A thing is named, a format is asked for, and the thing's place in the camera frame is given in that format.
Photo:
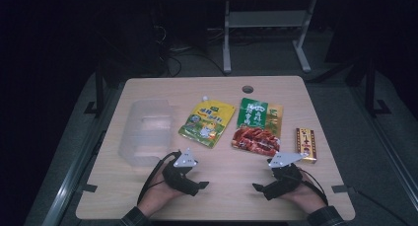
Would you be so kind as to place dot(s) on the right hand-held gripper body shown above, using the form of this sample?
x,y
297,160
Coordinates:
x,y
284,181

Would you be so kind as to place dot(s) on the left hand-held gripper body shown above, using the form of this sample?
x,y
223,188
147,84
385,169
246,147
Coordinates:
x,y
180,181

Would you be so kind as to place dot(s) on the gold and red small box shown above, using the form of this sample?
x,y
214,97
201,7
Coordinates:
x,y
305,143

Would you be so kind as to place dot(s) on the clear plastic container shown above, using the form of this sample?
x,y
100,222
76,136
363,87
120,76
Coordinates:
x,y
144,137

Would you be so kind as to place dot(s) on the yellow spouted pouch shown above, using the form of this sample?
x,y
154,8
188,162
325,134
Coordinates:
x,y
207,124

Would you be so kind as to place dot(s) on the green and red snack packet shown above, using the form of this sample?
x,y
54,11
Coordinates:
x,y
256,120

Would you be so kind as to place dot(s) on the person's right hand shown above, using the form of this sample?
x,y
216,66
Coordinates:
x,y
305,194

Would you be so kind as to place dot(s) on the person's left hand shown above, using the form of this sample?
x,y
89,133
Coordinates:
x,y
157,196

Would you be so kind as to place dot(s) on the black metal stand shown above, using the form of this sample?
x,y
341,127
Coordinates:
x,y
369,88
99,88

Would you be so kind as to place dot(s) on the grey table bracket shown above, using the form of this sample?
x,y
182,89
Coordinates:
x,y
87,188
341,188

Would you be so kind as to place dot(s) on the aluminium rail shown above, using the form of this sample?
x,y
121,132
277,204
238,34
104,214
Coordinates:
x,y
70,183
394,157

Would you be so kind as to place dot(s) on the white metal table frame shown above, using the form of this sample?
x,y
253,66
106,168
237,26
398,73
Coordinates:
x,y
263,18

